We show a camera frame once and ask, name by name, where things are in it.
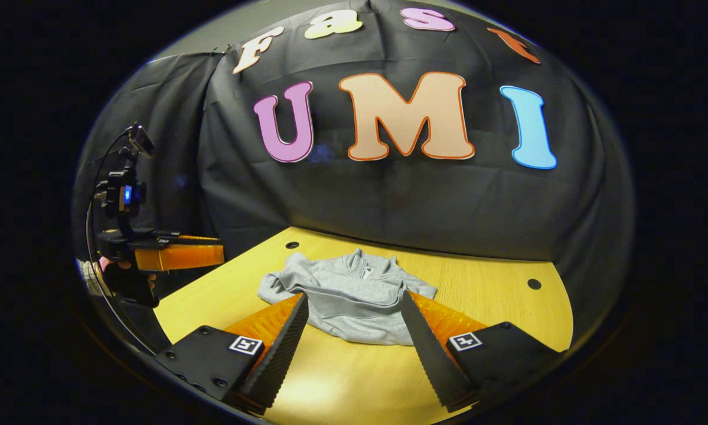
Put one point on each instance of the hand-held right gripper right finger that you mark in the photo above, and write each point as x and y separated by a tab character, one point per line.
433	360

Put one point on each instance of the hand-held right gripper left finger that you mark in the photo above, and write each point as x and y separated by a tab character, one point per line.
283	354

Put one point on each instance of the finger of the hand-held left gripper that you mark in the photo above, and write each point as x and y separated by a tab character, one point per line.
179	255

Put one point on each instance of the grey sweatshirt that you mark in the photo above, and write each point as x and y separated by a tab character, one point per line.
354	289

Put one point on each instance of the black backdrop cloth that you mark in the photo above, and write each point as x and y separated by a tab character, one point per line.
389	195

